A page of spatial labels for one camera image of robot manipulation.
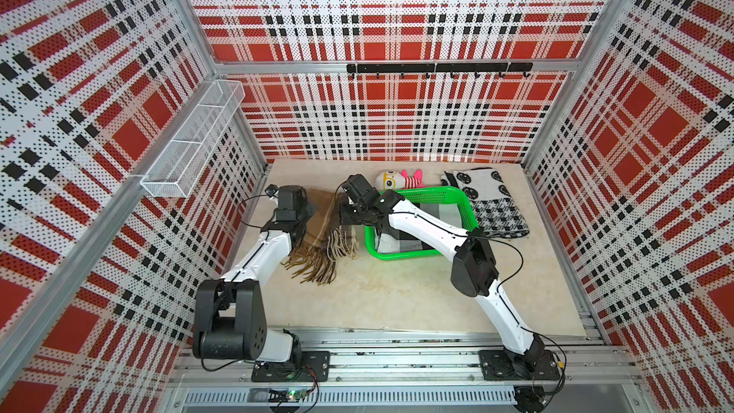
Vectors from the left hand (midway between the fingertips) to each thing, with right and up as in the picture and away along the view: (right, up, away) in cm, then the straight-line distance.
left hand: (312, 202), depth 91 cm
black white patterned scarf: (+64, -3, +11) cm, 65 cm away
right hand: (+11, -4, -2) cm, 12 cm away
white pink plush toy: (+26, +8, +16) cm, 32 cm away
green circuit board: (-2, -47, -21) cm, 52 cm away
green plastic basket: (+48, -2, +11) cm, 49 cm away
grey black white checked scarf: (+30, -4, -30) cm, 43 cm away
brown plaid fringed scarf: (+2, -17, -3) cm, 17 cm away
